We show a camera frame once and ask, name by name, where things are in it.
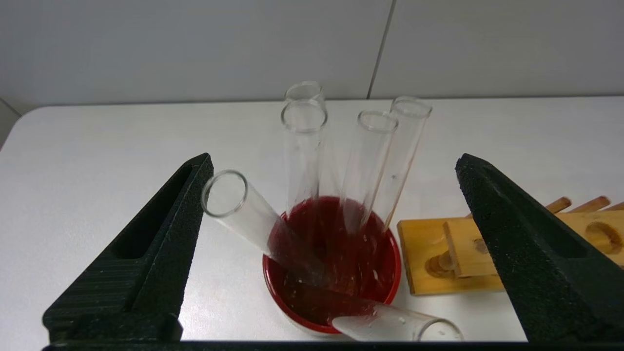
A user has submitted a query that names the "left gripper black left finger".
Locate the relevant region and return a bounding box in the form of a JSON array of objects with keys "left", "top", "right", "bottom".
[{"left": 43, "top": 153, "right": 214, "bottom": 342}]

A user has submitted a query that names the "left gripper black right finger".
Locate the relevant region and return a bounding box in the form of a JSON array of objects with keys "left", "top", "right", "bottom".
[{"left": 455, "top": 154, "right": 624, "bottom": 342}]

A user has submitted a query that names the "yellow pigment test tube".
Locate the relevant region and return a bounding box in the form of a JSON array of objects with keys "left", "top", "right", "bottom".
[{"left": 201, "top": 169, "right": 327, "bottom": 286}]

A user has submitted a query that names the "blue pigment test tube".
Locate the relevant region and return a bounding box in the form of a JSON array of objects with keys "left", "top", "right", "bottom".
[{"left": 288, "top": 285, "right": 464, "bottom": 342}]

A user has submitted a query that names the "wooden test tube rack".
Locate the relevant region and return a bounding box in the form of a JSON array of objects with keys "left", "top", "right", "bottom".
[{"left": 397, "top": 196, "right": 624, "bottom": 296}]

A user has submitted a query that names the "empty glass test tube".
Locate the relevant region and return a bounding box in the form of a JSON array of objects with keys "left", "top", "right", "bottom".
[
  {"left": 341, "top": 110, "right": 399, "bottom": 234},
  {"left": 284, "top": 81, "right": 327, "bottom": 195},
  {"left": 375, "top": 96, "right": 433, "bottom": 232},
  {"left": 281, "top": 100, "right": 328, "bottom": 234}
]

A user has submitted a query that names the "red cup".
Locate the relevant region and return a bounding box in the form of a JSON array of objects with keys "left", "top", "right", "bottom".
[{"left": 262, "top": 196, "right": 402, "bottom": 336}]

